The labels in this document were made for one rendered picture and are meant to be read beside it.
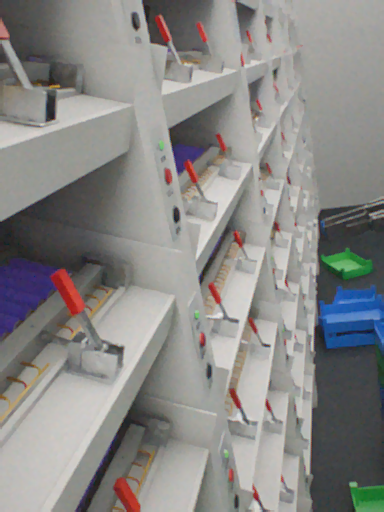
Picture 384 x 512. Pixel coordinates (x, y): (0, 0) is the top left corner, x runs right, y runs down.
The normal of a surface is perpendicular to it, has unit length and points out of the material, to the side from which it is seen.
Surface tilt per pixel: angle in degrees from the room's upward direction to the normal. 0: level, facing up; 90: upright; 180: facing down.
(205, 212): 90
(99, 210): 90
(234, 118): 90
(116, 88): 90
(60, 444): 20
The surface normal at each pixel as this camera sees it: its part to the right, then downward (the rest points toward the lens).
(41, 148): 0.96, 0.22
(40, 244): -0.21, 0.36
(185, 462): 0.15, -0.91
